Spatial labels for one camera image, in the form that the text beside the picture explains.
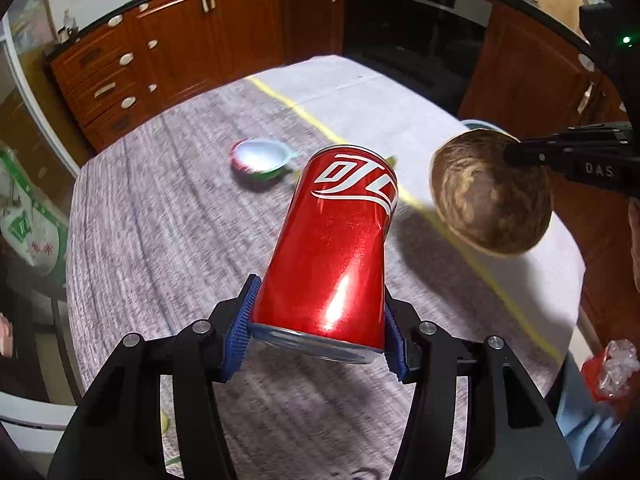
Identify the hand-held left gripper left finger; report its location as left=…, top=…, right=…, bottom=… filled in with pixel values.
left=47, top=274, right=262, bottom=480

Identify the built-in black oven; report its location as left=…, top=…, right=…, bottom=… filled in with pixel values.
left=342, top=0, right=493, bottom=116

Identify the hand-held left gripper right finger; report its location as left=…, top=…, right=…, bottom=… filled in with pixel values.
left=382, top=296, right=576, bottom=480

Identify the wooden drawer cabinet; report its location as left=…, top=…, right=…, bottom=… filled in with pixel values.
left=50, top=20, right=156, bottom=151

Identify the red and clear plastic wrapper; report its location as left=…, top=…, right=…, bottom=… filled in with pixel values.
left=580, top=339, right=640, bottom=403

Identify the wooden cabinet beside oven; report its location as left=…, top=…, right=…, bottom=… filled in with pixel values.
left=457, top=2, right=626, bottom=141

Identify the small bowl with red-green rim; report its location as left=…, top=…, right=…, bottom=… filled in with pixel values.
left=230, top=139, right=301, bottom=188

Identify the small bottle on counter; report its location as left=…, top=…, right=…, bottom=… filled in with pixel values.
left=57, top=10, right=78, bottom=43

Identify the green printed bag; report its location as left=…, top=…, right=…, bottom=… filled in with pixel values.
left=0, top=150, right=69, bottom=276

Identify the person's blue jeans leg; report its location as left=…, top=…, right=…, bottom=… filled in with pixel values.
left=552, top=350, right=631, bottom=471

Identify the red soda can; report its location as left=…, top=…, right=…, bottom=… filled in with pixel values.
left=248, top=144, right=399, bottom=365

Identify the wooden double-door cabinet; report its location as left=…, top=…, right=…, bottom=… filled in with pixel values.
left=132, top=0, right=286, bottom=126

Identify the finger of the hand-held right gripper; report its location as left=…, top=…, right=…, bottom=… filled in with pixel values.
left=502, top=132, right=566, bottom=168

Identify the brown coconut shell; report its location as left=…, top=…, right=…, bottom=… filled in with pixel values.
left=430, top=129, right=555, bottom=257

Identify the white chair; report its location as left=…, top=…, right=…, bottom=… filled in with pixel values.
left=0, top=392, right=76, bottom=431

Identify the teal waste bin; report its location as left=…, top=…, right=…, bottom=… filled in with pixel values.
left=460, top=119, right=521, bottom=142

